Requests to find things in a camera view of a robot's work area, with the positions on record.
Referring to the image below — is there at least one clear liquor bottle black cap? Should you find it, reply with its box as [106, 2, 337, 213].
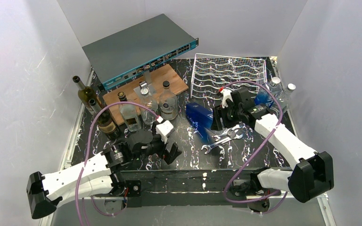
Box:
[159, 81, 178, 121]

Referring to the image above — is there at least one clear bottle white cap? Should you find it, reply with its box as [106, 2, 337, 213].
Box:
[140, 88, 158, 125]

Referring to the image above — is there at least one dark green wine bottle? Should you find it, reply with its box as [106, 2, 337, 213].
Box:
[88, 98, 121, 140]

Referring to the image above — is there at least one dark wine bottle gold label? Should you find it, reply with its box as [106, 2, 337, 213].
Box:
[72, 76, 102, 111]

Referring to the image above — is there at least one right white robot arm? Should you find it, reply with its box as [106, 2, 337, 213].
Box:
[211, 88, 334, 203]

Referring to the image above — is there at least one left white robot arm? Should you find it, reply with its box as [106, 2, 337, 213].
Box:
[26, 130, 182, 219]

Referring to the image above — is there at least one small silver wrench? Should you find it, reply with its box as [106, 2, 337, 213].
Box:
[212, 123, 244, 142]

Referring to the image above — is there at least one large silver wrench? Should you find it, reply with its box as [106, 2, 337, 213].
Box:
[201, 137, 232, 154]

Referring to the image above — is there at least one wooden board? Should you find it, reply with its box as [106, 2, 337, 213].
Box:
[102, 64, 189, 125]

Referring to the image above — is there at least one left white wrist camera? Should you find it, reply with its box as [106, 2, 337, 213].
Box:
[155, 116, 174, 144]

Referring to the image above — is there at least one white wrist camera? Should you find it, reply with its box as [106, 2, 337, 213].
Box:
[218, 87, 233, 109]
[155, 116, 174, 144]

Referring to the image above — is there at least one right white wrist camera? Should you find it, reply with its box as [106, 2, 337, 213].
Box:
[218, 87, 233, 109]

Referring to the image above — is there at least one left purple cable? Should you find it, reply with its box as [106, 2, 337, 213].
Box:
[74, 100, 165, 226]

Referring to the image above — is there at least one purple cable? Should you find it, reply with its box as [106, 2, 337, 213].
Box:
[220, 80, 288, 216]
[74, 100, 165, 226]

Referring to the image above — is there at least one white wire wine rack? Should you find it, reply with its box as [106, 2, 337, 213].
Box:
[190, 53, 270, 101]

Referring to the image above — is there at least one black base frame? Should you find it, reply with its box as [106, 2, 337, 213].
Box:
[95, 168, 296, 209]

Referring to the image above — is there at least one silver metal stand bracket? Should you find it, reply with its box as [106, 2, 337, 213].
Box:
[133, 71, 156, 99]

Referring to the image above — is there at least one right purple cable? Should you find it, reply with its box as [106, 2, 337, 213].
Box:
[220, 80, 288, 216]

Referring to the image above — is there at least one grey network switch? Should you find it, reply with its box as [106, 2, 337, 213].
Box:
[82, 14, 199, 92]

